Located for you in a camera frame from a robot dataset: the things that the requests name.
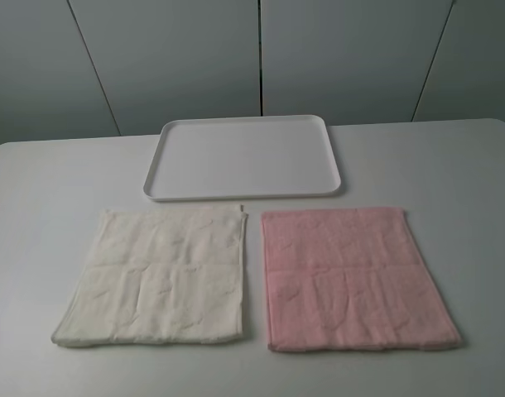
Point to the pink towel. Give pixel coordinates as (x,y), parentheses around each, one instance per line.
(349,279)

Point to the white rectangular plastic tray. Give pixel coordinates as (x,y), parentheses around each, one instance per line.
(243,158)

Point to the cream white towel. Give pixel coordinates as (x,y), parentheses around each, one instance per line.
(155,277)

